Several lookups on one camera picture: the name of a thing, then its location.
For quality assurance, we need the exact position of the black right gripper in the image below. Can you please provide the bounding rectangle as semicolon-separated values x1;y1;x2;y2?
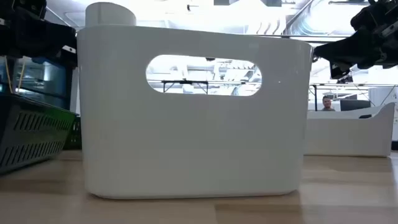
313;0;398;79

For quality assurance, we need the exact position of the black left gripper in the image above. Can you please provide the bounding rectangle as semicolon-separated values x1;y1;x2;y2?
0;0;78;68

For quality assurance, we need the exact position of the white plastic basket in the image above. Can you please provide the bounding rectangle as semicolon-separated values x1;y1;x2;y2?
303;102;396;158
76;24;313;200

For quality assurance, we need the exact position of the glass fronted dark cabinet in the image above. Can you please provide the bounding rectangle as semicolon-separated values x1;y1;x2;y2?
0;55;77;110

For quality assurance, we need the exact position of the dark computer monitor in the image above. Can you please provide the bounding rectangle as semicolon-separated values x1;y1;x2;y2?
340;99;371;112

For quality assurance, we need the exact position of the person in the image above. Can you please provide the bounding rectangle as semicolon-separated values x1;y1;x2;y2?
321;95;336;112

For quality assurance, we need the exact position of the white lamp with wooden base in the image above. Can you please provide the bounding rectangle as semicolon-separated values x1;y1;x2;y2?
85;1;137;27

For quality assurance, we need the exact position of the black background table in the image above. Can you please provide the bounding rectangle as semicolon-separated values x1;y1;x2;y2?
161;79;209;95

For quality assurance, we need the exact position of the hanging yellow cord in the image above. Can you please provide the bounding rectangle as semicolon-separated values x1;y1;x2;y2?
4;55;14;94
17;62;26;91

